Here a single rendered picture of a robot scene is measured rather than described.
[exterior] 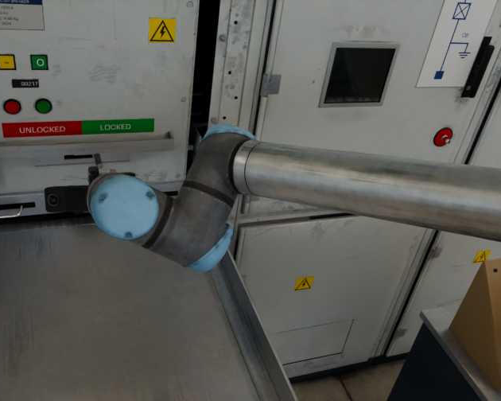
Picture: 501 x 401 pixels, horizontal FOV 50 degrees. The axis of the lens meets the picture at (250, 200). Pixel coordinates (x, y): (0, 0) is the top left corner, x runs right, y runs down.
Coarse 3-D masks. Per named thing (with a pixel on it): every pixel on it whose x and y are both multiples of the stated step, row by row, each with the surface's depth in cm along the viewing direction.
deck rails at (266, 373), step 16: (224, 256) 119; (224, 272) 120; (224, 288) 116; (240, 288) 110; (224, 304) 112; (240, 304) 111; (240, 320) 109; (256, 320) 103; (240, 336) 106; (256, 336) 103; (256, 352) 103; (272, 352) 96; (256, 368) 100; (272, 368) 97; (256, 384) 97; (272, 384) 97; (288, 384) 90; (272, 400) 95; (288, 400) 91
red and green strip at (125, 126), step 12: (96, 120) 118; (108, 120) 119; (120, 120) 120; (132, 120) 121; (144, 120) 122; (12, 132) 113; (24, 132) 114; (36, 132) 115; (48, 132) 116; (60, 132) 117; (72, 132) 118; (84, 132) 118; (96, 132) 119; (108, 132) 120; (120, 132) 121; (132, 132) 122
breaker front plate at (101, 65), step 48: (48, 0) 101; (96, 0) 103; (144, 0) 106; (192, 0) 109; (0, 48) 103; (48, 48) 106; (96, 48) 109; (144, 48) 112; (192, 48) 115; (0, 96) 108; (48, 96) 111; (96, 96) 115; (144, 96) 118; (0, 144) 114; (0, 192) 120
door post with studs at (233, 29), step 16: (224, 0) 108; (240, 0) 108; (224, 16) 110; (240, 16) 110; (224, 32) 112; (240, 32) 112; (224, 48) 114; (240, 48) 114; (224, 64) 116; (240, 64) 117; (224, 80) 118; (240, 80) 119; (224, 96) 120; (224, 112) 122; (208, 128) 124
